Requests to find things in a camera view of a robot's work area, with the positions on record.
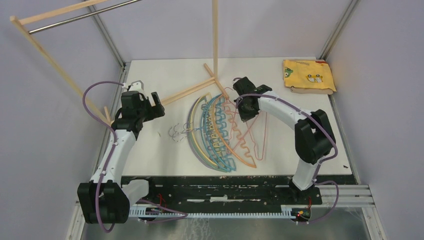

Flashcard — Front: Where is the blue wavy plastic hanger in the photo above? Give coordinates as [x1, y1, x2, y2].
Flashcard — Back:
[199, 96, 237, 173]

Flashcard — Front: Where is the pink wire hanger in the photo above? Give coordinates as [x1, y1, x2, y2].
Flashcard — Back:
[228, 98, 268, 163]

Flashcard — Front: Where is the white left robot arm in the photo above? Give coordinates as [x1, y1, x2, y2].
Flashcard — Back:
[77, 90, 165, 224]

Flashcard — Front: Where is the white slotted cable duct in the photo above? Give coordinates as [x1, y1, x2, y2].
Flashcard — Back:
[128, 204, 311, 221]

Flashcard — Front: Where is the metal hanging rod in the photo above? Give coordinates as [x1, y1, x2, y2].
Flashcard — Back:
[28, 0, 142, 35]

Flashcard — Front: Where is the yellow printed folded cloth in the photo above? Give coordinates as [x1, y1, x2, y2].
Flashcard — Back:
[282, 59, 337, 95]

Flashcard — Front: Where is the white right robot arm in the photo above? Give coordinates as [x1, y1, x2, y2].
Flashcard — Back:
[232, 77, 337, 204]

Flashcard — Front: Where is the yellow plastic hanger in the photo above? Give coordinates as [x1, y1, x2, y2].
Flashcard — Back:
[185, 96, 220, 171]

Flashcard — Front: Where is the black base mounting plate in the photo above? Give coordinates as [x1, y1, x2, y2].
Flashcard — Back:
[120, 175, 323, 215]

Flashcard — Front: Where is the purple plastic hanger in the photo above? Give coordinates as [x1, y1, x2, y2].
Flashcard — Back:
[168, 93, 218, 170]

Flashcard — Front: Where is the wooden clothes rack frame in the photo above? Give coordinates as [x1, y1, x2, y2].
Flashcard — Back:
[9, 0, 230, 127]

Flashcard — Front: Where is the orange wavy plastic hanger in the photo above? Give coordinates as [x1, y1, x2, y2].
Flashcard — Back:
[211, 94, 257, 169]

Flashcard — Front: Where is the teal plastic hanger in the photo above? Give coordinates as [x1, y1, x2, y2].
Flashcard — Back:
[191, 95, 237, 173]

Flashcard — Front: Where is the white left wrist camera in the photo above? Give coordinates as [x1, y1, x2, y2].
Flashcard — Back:
[127, 80, 144, 93]

